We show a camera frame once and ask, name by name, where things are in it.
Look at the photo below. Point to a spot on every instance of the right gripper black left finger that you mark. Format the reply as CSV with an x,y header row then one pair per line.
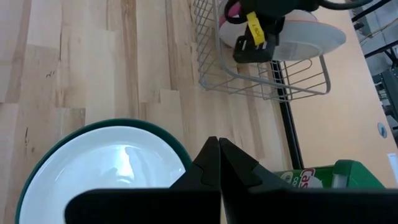
x,y
140,208

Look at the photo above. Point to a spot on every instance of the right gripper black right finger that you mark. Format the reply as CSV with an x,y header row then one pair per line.
x,y
295,208

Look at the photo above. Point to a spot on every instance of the orange patterned white plate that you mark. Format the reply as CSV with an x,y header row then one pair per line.
x,y
304,40

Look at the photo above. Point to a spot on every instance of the pink plate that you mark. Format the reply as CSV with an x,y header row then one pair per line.
x,y
234,9

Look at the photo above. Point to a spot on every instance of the dark green bowl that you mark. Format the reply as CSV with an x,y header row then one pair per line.
x,y
102,161

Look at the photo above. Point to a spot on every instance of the green Cascade detergent tub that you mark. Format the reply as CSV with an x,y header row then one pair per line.
x,y
357,174

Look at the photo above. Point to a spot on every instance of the background metal frames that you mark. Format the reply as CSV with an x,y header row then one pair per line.
x,y
382,46

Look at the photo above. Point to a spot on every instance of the white desk outlet cover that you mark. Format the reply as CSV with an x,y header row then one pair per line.
x,y
393,165

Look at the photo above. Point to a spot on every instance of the beige desk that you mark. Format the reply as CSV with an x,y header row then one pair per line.
x,y
342,109

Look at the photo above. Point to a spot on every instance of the black aluminium rig frame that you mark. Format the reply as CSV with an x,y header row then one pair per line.
x,y
287,124

